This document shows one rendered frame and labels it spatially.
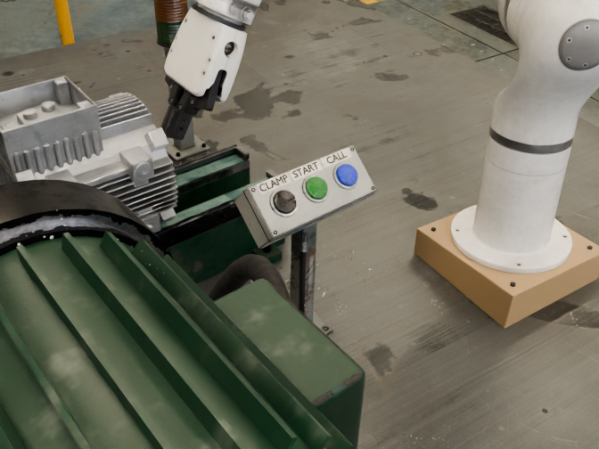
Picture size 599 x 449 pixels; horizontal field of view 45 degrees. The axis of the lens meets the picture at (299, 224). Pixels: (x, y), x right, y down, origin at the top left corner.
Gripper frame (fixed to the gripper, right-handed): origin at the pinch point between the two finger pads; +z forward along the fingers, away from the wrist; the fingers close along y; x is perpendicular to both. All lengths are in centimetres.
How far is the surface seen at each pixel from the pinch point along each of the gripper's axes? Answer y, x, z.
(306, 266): -20.1, -14.0, 9.8
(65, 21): 229, -99, 33
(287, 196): -20.9, -3.5, -0.3
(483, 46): 147, -280, -36
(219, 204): 1.0, -14.4, 11.5
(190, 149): 33.7, -31.6, 14.4
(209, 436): -63, 41, -7
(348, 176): -21.5, -11.9, -4.5
